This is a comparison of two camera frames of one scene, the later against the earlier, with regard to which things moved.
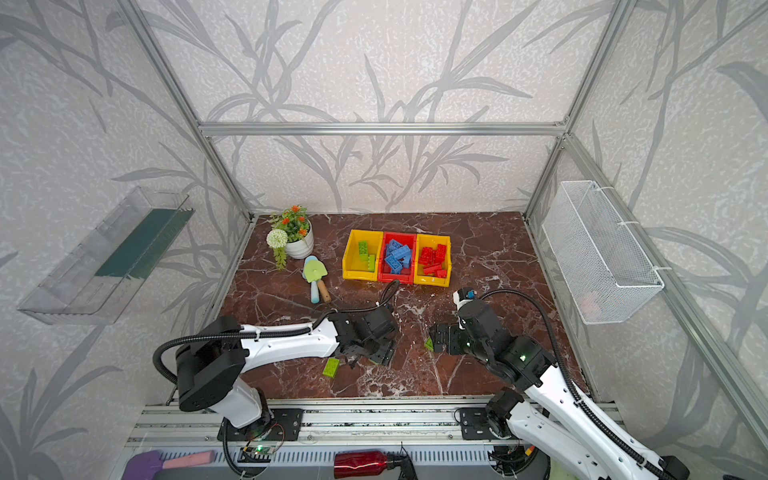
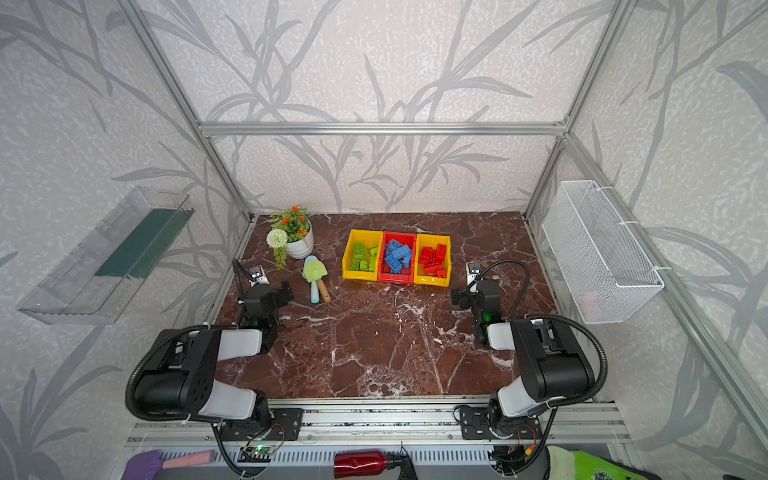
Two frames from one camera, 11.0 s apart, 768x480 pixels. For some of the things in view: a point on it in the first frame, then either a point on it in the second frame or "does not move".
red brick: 440,253 does not move
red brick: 432,270 does not move
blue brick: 393,264 does not move
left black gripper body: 372,346 to 279,294
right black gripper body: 448,336 to 463,297
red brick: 427,256 does not move
